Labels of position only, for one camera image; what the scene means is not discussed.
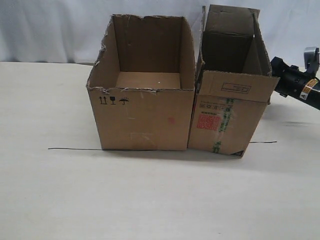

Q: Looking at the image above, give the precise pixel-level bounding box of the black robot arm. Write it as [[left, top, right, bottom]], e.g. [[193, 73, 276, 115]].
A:
[[270, 46, 320, 110]]

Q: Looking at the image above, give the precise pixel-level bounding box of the thin black line marker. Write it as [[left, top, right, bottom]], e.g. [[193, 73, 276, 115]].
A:
[[47, 140, 278, 151]]

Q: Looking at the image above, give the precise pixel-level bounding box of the large open cardboard box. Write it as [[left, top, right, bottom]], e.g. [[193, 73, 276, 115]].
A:
[[86, 14, 196, 151]]

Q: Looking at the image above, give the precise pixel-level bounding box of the narrow cardboard box with tape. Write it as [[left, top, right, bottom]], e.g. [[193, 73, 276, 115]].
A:
[[188, 4, 279, 157]]

